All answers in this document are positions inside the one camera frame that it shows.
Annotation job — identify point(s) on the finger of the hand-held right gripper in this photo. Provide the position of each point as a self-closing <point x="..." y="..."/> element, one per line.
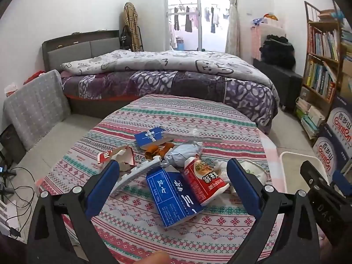
<point x="341" y="180"/>
<point x="313" y="174"/>

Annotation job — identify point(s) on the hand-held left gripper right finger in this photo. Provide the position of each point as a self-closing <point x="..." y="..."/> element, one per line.
<point x="244" y="191"/>

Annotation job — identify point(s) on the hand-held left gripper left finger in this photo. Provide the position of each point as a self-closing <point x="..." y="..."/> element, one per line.
<point x="103" y="188"/>

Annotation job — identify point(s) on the white plastic bin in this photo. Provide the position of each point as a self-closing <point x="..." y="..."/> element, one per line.
<point x="291" y="170"/>

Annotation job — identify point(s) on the torn red and white box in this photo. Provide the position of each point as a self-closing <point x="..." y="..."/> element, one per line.
<point x="125" y="156"/>

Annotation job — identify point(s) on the red and white carton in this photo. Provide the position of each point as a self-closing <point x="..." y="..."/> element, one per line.
<point x="205" y="183"/>

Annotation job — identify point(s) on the large blue carton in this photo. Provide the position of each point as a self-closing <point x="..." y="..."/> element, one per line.
<point x="167" y="200"/>

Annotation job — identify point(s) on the grey plastic bag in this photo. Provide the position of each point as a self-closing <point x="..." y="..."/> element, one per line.
<point x="181" y="152"/>

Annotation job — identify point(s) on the person's left hand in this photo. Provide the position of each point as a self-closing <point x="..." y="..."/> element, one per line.
<point x="154" y="257"/>

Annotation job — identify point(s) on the white plastic bag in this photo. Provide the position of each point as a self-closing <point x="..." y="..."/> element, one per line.
<point x="257" y="172"/>

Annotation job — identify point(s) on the blue and white cardboard box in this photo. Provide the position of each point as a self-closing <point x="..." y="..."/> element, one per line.
<point x="341" y="118"/>
<point x="328" y="148"/>

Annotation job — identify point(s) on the crumpled white tissue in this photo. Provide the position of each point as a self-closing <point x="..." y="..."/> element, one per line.
<point x="220" y="169"/>

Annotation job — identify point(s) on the white plastic rack piece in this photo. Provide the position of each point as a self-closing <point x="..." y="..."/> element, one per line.
<point x="137" y="172"/>

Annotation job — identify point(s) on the stack of floor books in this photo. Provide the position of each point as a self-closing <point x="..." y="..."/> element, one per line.
<point x="309" y="118"/>

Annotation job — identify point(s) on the small blue box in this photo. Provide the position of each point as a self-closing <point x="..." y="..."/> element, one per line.
<point x="150" y="136"/>

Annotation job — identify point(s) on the clear plastic wrapper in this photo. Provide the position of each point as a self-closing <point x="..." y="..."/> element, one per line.
<point x="192" y="134"/>

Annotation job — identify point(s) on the white power strip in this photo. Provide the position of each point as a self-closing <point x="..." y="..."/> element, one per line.
<point x="8" y="220"/>

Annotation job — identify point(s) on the dark storage bench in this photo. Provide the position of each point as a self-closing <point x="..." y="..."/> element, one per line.
<point x="277" y="81"/>

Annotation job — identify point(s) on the striped patterned tablecloth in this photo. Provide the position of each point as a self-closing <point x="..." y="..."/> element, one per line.
<point x="178" y="115"/>

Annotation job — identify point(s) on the black case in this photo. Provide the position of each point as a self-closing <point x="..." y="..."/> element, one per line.
<point x="11" y="144"/>

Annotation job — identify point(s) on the grey checked cushion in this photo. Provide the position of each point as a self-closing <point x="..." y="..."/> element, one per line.
<point x="35" y="110"/>

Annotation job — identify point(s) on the brown cardboard box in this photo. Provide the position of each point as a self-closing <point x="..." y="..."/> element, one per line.
<point x="347" y="71"/>

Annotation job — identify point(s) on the purple patterned blanket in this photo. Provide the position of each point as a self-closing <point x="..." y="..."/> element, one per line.
<point x="192" y="88"/>

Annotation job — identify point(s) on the wooden bookshelf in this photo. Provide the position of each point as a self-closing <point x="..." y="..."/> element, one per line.
<point x="309" y="57"/>

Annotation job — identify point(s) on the row of shelved books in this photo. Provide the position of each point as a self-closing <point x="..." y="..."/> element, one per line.
<point x="323" y="45"/>

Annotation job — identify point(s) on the red cloth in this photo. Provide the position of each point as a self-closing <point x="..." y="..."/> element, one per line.
<point x="34" y="77"/>

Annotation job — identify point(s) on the white cat print quilt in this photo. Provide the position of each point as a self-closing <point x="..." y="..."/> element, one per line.
<point x="165" y="63"/>

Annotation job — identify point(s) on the pink hanging cloth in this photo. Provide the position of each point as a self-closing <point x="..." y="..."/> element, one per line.
<point x="255" y="44"/>

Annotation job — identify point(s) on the black bag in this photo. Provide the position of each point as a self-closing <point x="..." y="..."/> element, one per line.
<point x="125" y="38"/>

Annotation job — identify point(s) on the plaid coat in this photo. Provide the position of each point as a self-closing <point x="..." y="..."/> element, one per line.
<point x="132" y="22"/>

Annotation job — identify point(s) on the cream curtain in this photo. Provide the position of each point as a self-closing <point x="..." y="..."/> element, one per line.
<point x="232" y="19"/>

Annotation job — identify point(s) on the row of hanging clothes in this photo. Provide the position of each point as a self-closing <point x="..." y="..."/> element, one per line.
<point x="188" y="19"/>

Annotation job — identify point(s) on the dark bed frame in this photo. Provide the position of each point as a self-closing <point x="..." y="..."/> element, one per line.
<point x="77" y="49"/>

